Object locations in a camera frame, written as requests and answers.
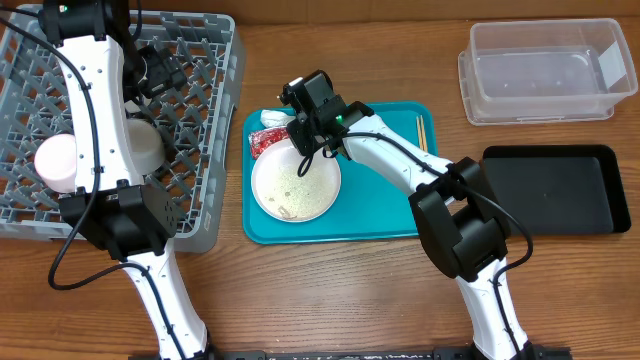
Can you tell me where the black plastic tray bin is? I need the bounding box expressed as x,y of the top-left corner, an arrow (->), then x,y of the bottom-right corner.
482,144 -> 632,236

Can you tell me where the grey bowl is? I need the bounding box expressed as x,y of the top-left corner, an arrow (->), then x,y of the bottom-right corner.
128,119 -> 165,175

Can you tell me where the wooden chopstick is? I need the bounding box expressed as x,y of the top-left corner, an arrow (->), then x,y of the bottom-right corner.
416,115 -> 428,152
416,116 -> 428,152

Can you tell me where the large white plate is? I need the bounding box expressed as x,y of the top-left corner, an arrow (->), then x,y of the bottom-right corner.
251,139 -> 342,223

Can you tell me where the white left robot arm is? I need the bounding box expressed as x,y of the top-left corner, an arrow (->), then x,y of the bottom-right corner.
38,0 -> 214,359

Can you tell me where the grey plastic dish rack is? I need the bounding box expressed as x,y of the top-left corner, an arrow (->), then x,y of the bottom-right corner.
1,10 -> 246,253

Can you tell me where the clear plastic bin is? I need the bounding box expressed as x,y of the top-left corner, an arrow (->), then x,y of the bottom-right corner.
458,18 -> 639,126

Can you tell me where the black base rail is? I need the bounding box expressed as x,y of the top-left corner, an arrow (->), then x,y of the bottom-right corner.
129,347 -> 574,360

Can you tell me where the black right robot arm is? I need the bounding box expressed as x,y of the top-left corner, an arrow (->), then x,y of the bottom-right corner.
278,70 -> 535,359

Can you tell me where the white napkin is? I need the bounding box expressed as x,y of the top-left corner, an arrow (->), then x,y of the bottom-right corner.
260,110 -> 296,128

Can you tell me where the red snack wrapper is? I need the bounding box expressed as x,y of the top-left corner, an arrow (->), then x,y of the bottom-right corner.
248,126 -> 289,159

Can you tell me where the white pink bowl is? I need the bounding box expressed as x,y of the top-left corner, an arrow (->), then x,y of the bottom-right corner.
34,134 -> 76,193

